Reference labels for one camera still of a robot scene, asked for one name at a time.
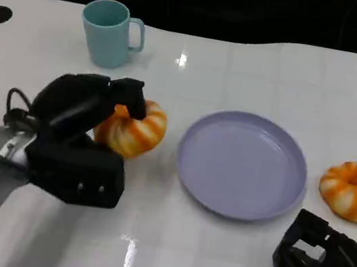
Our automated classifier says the lilac plate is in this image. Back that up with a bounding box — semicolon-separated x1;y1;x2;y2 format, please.
168;102;317;232

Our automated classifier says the pale green mug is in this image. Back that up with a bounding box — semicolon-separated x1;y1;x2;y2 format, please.
74;0;151;74

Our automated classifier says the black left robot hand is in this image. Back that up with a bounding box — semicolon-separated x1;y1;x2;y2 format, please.
24;62;152;159

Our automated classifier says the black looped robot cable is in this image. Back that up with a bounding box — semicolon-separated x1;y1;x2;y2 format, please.
1;87;47;134

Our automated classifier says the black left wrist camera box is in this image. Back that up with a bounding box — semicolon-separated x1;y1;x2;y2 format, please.
18;130;131;213

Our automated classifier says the orange white toy bread roll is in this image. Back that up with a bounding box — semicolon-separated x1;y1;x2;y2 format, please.
313;155;357;226
89;92;172;165

